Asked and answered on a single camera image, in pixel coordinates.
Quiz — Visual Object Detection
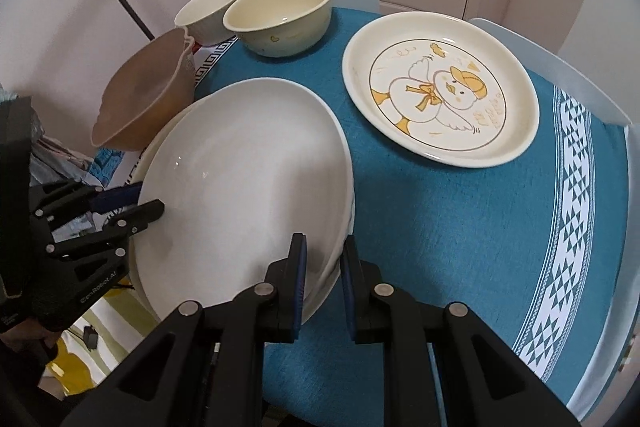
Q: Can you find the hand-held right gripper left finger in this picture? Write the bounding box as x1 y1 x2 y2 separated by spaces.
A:
60 233 308 427

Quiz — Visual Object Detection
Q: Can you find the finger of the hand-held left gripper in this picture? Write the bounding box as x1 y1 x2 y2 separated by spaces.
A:
30 182 144 221
46 199 166 259

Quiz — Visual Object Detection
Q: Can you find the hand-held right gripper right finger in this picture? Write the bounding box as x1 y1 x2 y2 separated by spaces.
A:
340 234 583 427

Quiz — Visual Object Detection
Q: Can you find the brown bowl with handles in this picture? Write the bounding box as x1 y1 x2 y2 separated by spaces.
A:
90 27 197 151

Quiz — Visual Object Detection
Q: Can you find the small white bowl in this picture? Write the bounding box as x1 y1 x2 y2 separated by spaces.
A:
174 0 249 45

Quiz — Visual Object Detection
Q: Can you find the duck print plate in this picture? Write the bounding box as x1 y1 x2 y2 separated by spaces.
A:
342 12 541 169

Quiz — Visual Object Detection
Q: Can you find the large cream bowl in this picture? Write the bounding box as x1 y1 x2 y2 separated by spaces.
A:
222 0 335 58

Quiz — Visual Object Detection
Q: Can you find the blue patterned cloth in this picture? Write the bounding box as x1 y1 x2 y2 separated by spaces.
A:
91 147 127 184

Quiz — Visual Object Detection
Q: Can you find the yellow white patterned mat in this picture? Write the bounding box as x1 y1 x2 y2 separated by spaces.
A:
47 294 156 390

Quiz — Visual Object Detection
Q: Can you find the teal patterned tablecloth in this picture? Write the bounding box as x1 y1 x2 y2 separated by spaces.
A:
192 7 630 427

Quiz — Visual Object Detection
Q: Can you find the white table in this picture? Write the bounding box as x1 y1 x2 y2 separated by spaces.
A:
245 0 640 427

